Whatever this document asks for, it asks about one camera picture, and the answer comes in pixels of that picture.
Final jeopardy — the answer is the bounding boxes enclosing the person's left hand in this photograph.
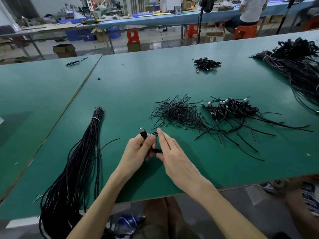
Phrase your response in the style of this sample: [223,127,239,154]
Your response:
[114,134,158,182]

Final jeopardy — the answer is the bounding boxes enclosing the person's right hand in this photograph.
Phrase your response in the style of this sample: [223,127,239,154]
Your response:
[156,128,211,195]

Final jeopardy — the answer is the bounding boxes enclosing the pile of black wire ties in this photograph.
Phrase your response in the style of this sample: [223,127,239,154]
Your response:
[151,95,210,132]

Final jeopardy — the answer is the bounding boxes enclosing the long black cable bundle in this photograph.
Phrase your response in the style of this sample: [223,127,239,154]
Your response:
[34,106,120,239]

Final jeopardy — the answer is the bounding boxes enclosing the small pile of knotted cables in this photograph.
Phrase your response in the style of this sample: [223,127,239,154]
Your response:
[192,57,222,73]

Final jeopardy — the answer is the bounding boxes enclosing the small cable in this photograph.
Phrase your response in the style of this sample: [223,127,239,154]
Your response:
[65,57,88,67]

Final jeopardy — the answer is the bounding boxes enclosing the large heap of black cables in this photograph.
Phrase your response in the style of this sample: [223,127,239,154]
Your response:
[250,37,319,115]

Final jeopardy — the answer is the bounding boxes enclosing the person's right forearm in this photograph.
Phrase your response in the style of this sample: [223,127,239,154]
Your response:
[194,182,267,239]

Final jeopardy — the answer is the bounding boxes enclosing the person's left forearm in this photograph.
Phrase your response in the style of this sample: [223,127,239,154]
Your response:
[67,172,130,239]

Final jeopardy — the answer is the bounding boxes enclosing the person's brown shorts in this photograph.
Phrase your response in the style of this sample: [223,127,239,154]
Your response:
[132,197,200,239]

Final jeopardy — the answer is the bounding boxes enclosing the person's right leg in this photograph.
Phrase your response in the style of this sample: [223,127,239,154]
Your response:
[284,178,319,239]

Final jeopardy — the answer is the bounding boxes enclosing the blue plastic item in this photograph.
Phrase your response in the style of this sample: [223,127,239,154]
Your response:
[112,214,146,236]

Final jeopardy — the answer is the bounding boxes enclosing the small cardboard box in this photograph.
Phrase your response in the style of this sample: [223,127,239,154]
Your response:
[127,42,142,53]

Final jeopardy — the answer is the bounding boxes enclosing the red plastic stool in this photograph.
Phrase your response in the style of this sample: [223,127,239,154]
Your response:
[127,27,141,44]

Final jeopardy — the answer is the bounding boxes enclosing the open cardboard box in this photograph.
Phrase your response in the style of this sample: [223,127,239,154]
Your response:
[53,43,78,59]

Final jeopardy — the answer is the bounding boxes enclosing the orange plastic stool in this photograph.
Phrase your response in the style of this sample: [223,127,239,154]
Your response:
[304,15,319,30]
[187,24,199,38]
[234,24,258,40]

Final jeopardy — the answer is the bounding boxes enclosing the long blue workbench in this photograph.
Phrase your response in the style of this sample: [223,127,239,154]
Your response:
[75,0,319,29]

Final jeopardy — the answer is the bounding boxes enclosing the black fan on stand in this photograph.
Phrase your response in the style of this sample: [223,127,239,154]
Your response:
[196,0,216,44]

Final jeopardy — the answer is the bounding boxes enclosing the black tripod stand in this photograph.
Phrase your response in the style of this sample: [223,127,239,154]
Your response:
[276,0,299,35]

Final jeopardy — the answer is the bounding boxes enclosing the loose black wire tie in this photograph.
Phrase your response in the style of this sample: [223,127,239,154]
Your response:
[238,145,265,162]

